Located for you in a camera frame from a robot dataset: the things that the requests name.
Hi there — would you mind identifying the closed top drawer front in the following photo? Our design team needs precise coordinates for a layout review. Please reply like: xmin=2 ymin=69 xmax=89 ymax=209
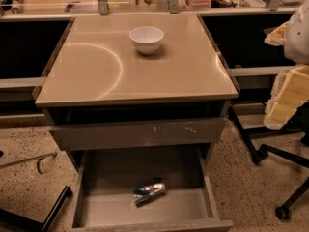
xmin=50 ymin=117 xmax=226 ymax=151

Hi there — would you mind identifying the open middle drawer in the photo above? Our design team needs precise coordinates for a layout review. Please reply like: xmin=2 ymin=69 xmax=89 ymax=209
xmin=70 ymin=146 xmax=233 ymax=232

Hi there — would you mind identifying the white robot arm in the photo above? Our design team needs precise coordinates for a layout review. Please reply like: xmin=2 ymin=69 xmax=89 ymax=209
xmin=264 ymin=0 xmax=309 ymax=130

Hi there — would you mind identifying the white ceramic bowl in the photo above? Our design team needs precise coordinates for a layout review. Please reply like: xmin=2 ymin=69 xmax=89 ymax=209
xmin=129 ymin=26 xmax=164 ymax=55

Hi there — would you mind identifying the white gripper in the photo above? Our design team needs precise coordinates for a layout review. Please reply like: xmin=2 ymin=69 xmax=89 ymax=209
xmin=264 ymin=22 xmax=309 ymax=124

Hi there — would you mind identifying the grey cable on floor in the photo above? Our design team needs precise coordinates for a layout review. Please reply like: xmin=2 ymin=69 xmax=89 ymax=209
xmin=0 ymin=151 xmax=58 ymax=175

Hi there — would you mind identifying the black bar on floor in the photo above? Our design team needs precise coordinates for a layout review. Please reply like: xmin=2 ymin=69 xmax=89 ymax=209
xmin=0 ymin=186 xmax=71 ymax=232

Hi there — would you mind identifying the silver blue redbull can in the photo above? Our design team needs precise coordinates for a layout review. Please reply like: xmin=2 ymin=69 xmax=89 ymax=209
xmin=133 ymin=181 xmax=166 ymax=206

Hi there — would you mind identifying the grey drawer cabinet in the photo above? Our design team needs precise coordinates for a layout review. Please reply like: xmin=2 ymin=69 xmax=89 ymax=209
xmin=35 ymin=13 xmax=239 ymax=166

